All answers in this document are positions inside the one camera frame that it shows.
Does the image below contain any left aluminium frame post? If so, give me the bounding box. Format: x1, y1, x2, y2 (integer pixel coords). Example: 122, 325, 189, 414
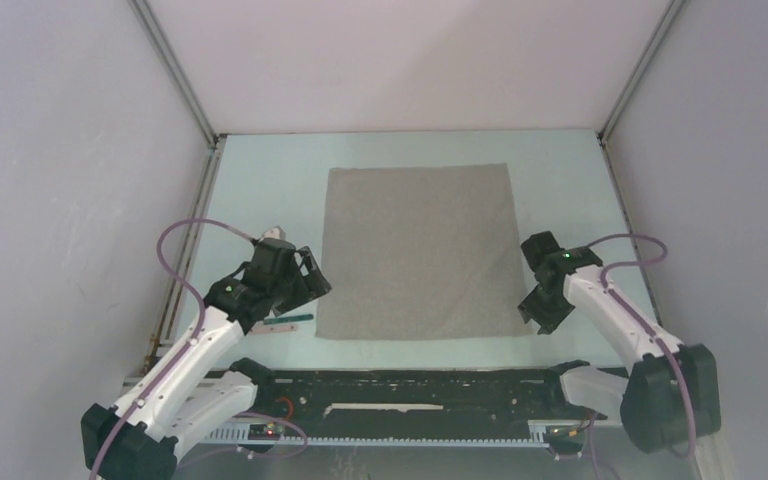
128, 0, 219, 148

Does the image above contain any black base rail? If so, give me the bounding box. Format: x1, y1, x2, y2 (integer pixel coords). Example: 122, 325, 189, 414
252, 369, 587, 439

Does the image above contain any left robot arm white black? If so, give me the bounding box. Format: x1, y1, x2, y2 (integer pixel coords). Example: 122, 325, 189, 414
81, 237, 331, 479

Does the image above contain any grey cloth napkin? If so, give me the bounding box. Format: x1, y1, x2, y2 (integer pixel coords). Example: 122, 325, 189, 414
316, 164, 532, 341

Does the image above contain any right aluminium frame post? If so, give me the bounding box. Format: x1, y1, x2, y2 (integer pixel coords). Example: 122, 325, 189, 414
597, 0, 689, 147

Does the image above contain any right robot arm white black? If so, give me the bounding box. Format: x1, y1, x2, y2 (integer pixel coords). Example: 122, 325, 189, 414
518, 231, 721, 457

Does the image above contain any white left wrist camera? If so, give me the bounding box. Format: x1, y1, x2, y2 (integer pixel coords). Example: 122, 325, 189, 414
259, 226, 286, 243

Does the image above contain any right white base arm link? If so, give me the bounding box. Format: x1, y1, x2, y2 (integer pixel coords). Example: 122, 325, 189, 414
544, 361, 628, 424

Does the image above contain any aluminium frame post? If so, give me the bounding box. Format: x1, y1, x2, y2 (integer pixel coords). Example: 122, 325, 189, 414
128, 0, 219, 148
597, 0, 689, 147

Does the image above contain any white slotted cable duct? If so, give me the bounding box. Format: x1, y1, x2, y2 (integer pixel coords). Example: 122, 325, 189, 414
200, 423, 583, 448

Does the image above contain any left white base arm link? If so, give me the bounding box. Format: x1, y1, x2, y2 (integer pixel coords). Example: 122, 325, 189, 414
167, 371, 258, 460

